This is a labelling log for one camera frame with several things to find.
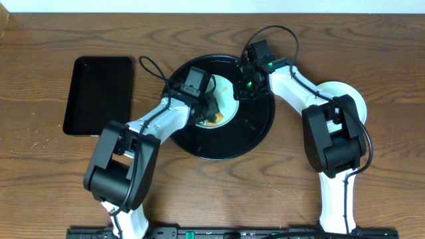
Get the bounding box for yellow green scrub sponge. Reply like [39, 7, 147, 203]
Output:
[205, 112, 224, 127]

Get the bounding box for mint green plate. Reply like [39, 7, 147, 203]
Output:
[196, 74, 239, 129]
[311, 81, 367, 133]

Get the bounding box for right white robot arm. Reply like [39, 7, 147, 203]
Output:
[236, 57, 373, 234]

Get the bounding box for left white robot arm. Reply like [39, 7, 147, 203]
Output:
[83, 90, 219, 238]

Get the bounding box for black round tray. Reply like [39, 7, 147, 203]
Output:
[170, 54, 276, 160]

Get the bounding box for black rectangular tray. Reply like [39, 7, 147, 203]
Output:
[62, 56, 133, 135]

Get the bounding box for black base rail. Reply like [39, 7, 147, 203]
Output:
[65, 226, 399, 239]

